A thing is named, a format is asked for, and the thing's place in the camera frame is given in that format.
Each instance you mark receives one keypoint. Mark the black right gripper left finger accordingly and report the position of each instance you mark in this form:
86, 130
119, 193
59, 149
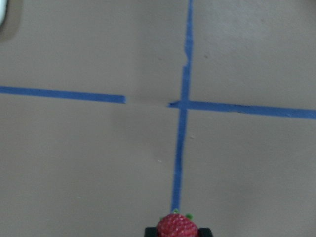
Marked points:
150, 232

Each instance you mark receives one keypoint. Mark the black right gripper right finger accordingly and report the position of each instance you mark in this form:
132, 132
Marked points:
205, 232

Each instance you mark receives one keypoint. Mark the red strawberry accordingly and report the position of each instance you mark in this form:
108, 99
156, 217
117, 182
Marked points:
177, 225

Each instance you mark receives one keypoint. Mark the cream bear tray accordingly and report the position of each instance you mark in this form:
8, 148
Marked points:
3, 10

